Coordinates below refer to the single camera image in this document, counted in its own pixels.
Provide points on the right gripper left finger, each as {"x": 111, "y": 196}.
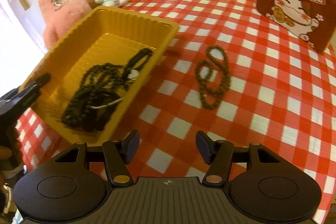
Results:
{"x": 118, "y": 154}

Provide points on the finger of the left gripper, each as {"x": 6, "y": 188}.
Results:
{"x": 14, "y": 103}
{"x": 36, "y": 83}

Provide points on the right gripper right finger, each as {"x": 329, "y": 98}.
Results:
{"x": 218, "y": 155}

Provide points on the black leather band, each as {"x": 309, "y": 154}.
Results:
{"x": 100, "y": 111}

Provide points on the yellow plastic tray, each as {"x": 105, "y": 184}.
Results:
{"x": 110, "y": 49}

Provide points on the person left hand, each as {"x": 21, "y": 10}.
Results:
{"x": 11, "y": 176}

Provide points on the lace window curtain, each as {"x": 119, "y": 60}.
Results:
{"x": 29, "y": 23}

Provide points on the pink starfish plush toy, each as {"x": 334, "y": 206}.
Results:
{"x": 60, "y": 16}

